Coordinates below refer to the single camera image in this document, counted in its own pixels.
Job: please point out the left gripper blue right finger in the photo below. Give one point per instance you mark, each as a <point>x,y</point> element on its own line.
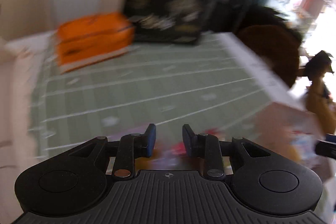
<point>206,147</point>

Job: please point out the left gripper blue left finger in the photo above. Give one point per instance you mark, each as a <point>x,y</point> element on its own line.
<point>131,147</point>

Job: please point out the red chicken snack packet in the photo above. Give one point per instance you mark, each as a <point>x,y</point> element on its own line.
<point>162,150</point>

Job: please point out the pink storage box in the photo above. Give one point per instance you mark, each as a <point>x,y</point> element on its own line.
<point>283,125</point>

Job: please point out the orange gift box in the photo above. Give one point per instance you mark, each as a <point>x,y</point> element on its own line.
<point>92,39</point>

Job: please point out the tan chair with black jacket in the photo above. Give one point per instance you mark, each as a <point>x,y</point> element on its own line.
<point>318,99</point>

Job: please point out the brown plush chair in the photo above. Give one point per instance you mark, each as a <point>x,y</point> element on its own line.
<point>277,47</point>

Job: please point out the black plum gift box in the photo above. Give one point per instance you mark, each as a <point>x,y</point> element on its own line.
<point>166,21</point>

